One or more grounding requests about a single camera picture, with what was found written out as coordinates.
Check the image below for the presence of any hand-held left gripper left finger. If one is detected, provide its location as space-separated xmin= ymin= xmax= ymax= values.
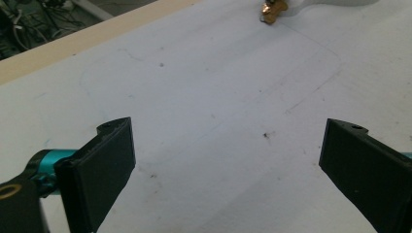
xmin=54 ymin=116 xmax=136 ymax=233

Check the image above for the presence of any tangle of floor cables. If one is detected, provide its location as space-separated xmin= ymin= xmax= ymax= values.
xmin=0 ymin=0 xmax=105 ymax=61

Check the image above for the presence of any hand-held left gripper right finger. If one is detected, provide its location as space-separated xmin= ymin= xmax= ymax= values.
xmin=319 ymin=117 xmax=412 ymax=233

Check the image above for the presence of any white desk leg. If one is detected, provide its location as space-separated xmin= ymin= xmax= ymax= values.
xmin=72 ymin=0 xmax=115 ymax=21

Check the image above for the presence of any gold puzzle piece keychain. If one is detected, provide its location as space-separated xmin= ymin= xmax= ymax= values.
xmin=259 ymin=0 xmax=290 ymax=25

